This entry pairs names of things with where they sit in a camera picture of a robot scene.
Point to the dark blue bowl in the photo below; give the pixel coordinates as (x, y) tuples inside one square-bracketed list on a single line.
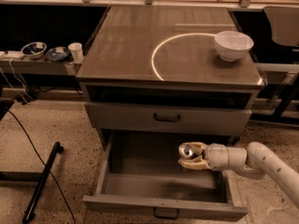
[(57, 54)]

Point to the white rimmed blue bowl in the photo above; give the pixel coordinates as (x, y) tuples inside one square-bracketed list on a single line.
[(34, 50)]

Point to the grey chair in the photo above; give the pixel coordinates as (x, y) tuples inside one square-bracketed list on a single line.
[(284, 23)]

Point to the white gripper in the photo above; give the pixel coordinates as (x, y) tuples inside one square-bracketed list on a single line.
[(217, 156)]

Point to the grey side shelf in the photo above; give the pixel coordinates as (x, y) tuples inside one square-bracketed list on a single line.
[(39, 67)]

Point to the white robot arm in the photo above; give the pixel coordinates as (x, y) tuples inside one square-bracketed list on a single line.
[(255, 161)]

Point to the closed upper drawer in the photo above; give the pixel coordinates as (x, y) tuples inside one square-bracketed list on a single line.
[(168, 119)]

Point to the white ceramic bowl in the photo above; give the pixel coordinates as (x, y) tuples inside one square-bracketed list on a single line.
[(232, 45)]

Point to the white power strip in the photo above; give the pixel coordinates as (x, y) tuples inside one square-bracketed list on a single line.
[(16, 55)]

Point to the open lower drawer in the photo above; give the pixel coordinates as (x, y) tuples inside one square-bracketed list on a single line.
[(140, 175)]

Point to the black metal stand leg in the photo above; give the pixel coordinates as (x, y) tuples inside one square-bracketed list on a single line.
[(29, 213)]

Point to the white paper cup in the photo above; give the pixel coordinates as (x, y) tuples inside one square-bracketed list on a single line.
[(76, 51)]

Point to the silver redbull can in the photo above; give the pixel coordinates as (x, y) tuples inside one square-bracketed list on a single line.
[(188, 152)]

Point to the grey drawer cabinet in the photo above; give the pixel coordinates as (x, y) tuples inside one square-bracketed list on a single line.
[(162, 55)]

